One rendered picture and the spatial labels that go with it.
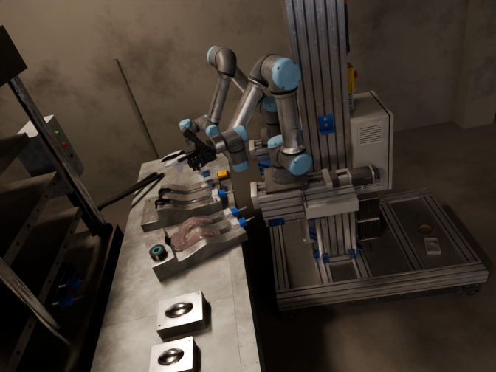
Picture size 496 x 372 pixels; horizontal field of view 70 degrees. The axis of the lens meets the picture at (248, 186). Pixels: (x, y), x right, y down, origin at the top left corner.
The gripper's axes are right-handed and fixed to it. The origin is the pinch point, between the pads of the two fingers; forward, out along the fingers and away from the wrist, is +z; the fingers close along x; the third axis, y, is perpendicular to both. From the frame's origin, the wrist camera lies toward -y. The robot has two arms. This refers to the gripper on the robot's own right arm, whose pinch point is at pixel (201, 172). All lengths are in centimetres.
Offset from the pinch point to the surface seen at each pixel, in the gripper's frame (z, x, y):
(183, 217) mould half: 11.7, -26.8, -14.9
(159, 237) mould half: 6, -49, -25
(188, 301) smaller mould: 13, -91, -10
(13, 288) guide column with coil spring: -23, -95, -67
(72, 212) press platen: -12, -25, -73
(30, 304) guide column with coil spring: -12, -94, -67
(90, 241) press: 13, -20, -77
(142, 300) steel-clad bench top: 18, -78, -35
